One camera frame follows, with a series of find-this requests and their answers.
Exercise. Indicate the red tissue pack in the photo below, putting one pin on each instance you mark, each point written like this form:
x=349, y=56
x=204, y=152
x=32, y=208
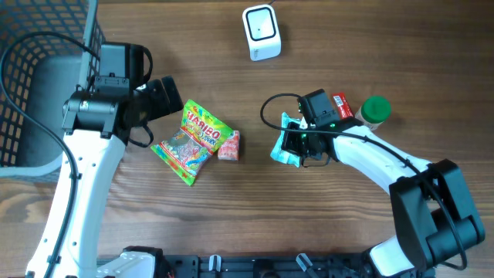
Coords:
x=230, y=148

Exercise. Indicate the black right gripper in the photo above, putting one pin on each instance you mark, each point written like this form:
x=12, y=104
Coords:
x=292, y=140

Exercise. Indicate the white barcode scanner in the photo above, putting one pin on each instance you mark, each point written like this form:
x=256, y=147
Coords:
x=262, y=32

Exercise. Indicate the green lid seasoning jar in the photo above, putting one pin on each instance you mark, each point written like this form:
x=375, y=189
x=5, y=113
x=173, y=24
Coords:
x=373, y=112

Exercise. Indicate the green Haribo candy bag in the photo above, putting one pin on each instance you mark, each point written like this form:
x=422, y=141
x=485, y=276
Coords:
x=200, y=135

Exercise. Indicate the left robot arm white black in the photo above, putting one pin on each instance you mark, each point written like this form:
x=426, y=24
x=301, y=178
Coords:
x=97, y=123

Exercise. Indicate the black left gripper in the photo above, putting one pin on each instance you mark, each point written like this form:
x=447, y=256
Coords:
x=170, y=97

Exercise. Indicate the grey plastic mesh basket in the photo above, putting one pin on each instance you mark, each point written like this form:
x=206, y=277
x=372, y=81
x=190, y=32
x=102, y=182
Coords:
x=53, y=43

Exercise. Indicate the teal snack packet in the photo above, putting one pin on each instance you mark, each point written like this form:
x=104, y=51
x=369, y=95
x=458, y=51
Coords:
x=277, y=153

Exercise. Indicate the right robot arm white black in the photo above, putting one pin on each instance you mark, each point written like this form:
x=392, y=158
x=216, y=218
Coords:
x=435, y=217

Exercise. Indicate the red stick sachet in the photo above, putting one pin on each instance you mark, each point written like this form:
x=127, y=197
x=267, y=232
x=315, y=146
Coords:
x=343, y=107

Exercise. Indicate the black mounting rail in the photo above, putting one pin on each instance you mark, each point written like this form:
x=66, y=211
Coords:
x=345, y=265

